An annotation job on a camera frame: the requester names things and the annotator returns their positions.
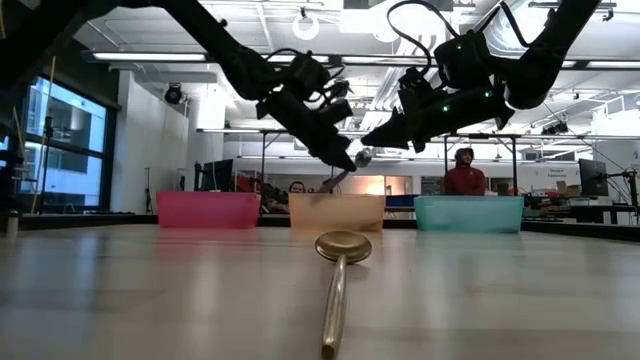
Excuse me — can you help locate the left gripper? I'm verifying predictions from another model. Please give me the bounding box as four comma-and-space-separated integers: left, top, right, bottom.
257, 84, 357, 172

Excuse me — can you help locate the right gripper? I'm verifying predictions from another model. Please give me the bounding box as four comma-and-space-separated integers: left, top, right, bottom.
361, 85, 484, 154

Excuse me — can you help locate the purple-handled silver spoon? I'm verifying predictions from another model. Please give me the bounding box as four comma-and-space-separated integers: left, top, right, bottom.
318, 148, 374, 195

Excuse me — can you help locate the orange plastic bin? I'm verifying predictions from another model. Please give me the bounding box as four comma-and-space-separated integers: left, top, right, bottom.
288, 193, 387, 233

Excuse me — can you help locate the blue crate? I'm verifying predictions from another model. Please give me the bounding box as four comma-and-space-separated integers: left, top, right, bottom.
384, 194, 417, 208

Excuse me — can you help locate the gold spoon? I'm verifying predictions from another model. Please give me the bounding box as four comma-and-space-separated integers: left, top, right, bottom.
314, 230, 373, 360

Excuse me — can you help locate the teal plastic bin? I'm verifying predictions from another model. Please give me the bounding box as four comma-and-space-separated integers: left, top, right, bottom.
413, 195, 525, 234

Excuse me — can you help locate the black computer monitor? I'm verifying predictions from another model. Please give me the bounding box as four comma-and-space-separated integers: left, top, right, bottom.
199, 158, 235, 193
578, 158, 610, 198

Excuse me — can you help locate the pink plastic bin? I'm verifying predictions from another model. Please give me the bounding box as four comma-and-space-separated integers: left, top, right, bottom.
156, 191, 262, 230

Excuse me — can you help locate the long ceiling light bar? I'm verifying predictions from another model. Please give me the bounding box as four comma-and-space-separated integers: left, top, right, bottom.
82, 48, 640, 69

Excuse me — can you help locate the black tripod stand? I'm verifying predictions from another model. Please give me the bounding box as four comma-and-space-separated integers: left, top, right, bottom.
42, 115, 55, 201

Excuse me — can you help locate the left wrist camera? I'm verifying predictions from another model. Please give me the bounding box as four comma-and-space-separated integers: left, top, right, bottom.
319, 98, 354, 125

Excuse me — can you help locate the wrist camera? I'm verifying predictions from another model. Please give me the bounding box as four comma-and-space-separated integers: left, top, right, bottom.
398, 66, 434, 101
319, 98, 354, 125

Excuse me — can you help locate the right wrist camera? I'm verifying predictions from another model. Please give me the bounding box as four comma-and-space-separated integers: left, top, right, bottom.
398, 66, 434, 101

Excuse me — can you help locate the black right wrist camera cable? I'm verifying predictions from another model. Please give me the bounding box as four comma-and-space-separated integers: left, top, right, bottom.
385, 0, 461, 66

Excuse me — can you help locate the white ring ceiling fixture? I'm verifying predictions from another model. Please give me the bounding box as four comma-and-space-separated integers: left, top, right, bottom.
292, 12, 321, 41

